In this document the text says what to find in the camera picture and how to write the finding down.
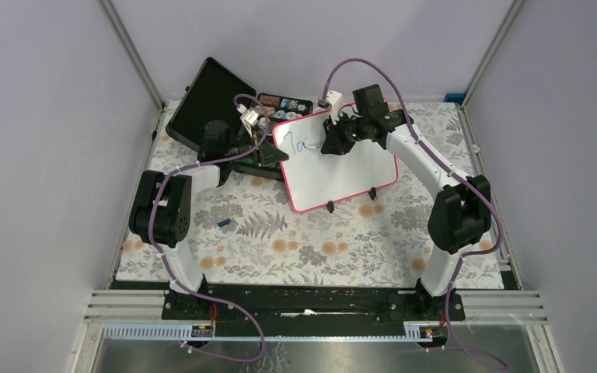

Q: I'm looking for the black poker chip case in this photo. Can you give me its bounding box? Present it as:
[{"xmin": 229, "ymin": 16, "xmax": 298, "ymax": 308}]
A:
[{"xmin": 166, "ymin": 57, "xmax": 313, "ymax": 181}]

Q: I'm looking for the blue marker cap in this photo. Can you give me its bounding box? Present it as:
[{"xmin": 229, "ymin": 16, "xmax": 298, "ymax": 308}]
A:
[{"xmin": 217, "ymin": 219, "xmax": 231, "ymax": 228}]

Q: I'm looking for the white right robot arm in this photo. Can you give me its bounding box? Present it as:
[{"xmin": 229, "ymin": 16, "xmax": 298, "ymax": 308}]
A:
[{"xmin": 319, "ymin": 85, "xmax": 491, "ymax": 320}]

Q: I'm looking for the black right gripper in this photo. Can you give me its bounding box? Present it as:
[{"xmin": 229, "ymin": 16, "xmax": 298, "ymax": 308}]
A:
[{"xmin": 322, "ymin": 111, "xmax": 369, "ymax": 156}]

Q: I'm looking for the floral tablecloth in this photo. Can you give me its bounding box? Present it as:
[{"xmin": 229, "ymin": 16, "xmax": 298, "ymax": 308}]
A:
[{"xmin": 115, "ymin": 101, "xmax": 504, "ymax": 289}]

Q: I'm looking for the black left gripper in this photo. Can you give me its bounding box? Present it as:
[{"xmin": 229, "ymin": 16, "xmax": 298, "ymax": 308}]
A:
[{"xmin": 223, "ymin": 128, "xmax": 288, "ymax": 167}]

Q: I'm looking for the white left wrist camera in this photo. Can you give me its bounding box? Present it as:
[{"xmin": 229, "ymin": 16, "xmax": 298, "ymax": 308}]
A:
[{"xmin": 237, "ymin": 104, "xmax": 259, "ymax": 137}]

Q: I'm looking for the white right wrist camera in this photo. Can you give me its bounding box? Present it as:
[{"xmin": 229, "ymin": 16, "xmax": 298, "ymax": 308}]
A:
[{"xmin": 318, "ymin": 90, "xmax": 344, "ymax": 124}]

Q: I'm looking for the pink framed whiteboard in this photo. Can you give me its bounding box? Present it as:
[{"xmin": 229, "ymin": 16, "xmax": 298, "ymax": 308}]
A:
[{"xmin": 272, "ymin": 110, "xmax": 400, "ymax": 213}]

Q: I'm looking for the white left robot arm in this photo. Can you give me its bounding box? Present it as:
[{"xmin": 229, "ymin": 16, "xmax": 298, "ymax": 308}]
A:
[{"xmin": 128, "ymin": 120, "xmax": 271, "ymax": 319}]

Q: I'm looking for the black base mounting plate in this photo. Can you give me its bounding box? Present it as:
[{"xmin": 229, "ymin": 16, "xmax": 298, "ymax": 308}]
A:
[{"xmin": 162, "ymin": 284, "xmax": 466, "ymax": 338}]

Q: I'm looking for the blue clamp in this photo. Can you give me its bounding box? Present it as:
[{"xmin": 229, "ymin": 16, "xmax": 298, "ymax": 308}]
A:
[{"xmin": 443, "ymin": 93, "xmax": 466, "ymax": 105}]

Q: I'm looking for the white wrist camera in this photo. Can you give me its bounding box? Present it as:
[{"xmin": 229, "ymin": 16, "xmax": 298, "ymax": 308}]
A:
[
  {"xmin": 237, "ymin": 104, "xmax": 259, "ymax": 137},
  {"xmin": 318, "ymin": 90, "xmax": 344, "ymax": 124}
]

